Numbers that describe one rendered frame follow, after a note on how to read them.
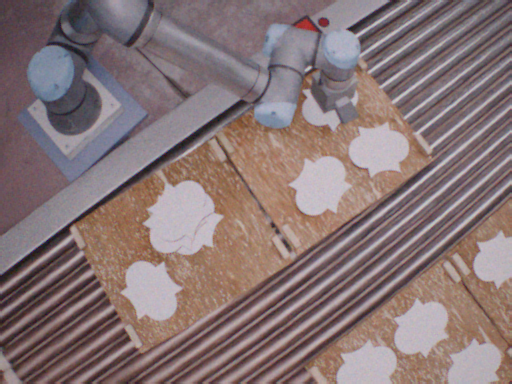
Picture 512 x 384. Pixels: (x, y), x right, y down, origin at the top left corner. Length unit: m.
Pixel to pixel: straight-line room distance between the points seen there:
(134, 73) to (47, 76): 1.25
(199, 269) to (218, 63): 0.51
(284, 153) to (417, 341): 0.54
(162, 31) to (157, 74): 1.54
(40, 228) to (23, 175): 1.09
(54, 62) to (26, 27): 1.49
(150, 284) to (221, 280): 0.16
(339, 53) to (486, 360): 0.78
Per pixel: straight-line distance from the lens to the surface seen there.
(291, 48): 1.30
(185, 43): 1.17
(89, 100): 1.62
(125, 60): 2.75
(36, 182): 2.67
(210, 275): 1.49
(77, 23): 1.48
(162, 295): 1.49
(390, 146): 1.56
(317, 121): 1.56
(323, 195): 1.51
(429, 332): 1.51
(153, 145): 1.60
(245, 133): 1.56
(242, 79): 1.22
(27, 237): 1.63
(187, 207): 1.48
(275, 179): 1.53
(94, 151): 1.68
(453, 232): 1.58
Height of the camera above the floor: 2.41
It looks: 75 degrees down
